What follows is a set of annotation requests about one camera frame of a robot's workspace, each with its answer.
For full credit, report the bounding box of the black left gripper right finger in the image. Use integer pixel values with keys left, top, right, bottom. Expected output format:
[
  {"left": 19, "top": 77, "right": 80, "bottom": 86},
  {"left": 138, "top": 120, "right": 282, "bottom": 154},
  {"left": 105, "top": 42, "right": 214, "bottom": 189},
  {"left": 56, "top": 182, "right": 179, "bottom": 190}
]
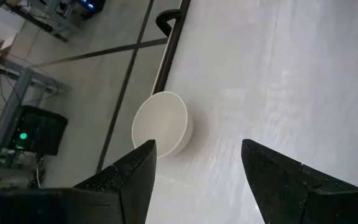
[{"left": 241, "top": 138, "right": 358, "bottom": 224}]

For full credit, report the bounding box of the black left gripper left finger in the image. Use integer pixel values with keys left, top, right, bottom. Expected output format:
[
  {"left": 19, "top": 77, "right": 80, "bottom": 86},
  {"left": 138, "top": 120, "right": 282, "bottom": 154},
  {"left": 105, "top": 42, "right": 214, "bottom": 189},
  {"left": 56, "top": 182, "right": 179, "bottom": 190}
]
[{"left": 0, "top": 139, "right": 158, "bottom": 224}]

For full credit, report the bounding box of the white bowl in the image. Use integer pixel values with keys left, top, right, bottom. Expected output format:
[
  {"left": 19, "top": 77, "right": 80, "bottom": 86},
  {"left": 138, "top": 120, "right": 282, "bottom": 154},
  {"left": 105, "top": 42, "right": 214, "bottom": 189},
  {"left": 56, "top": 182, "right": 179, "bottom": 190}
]
[{"left": 131, "top": 90, "right": 195, "bottom": 159}]

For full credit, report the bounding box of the black computer tower green light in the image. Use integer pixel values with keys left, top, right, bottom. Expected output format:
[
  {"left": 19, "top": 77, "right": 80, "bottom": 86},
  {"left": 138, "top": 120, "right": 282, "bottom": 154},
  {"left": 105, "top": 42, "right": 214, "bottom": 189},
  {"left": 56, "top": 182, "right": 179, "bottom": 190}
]
[{"left": 7, "top": 105, "right": 69, "bottom": 156}]

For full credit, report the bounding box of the black table edge rail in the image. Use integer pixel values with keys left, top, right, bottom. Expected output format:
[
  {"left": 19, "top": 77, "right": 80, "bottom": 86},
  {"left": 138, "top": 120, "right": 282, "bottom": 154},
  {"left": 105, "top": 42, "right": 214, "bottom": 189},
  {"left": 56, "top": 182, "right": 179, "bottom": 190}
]
[{"left": 150, "top": 0, "right": 191, "bottom": 96}]

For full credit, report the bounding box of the grey metal table frame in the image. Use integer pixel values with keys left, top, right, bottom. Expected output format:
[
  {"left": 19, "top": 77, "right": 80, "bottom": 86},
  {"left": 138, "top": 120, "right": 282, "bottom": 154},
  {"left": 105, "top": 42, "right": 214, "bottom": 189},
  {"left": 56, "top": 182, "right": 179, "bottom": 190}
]
[
  {"left": 0, "top": 0, "right": 80, "bottom": 43},
  {"left": 0, "top": 58, "right": 73, "bottom": 187}
]

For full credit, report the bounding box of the black vacuum hose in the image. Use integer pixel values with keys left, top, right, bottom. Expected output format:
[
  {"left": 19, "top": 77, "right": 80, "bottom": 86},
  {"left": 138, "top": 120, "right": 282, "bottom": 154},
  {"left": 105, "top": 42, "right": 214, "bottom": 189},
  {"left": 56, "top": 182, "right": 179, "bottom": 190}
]
[{"left": 155, "top": 9, "right": 183, "bottom": 37}]

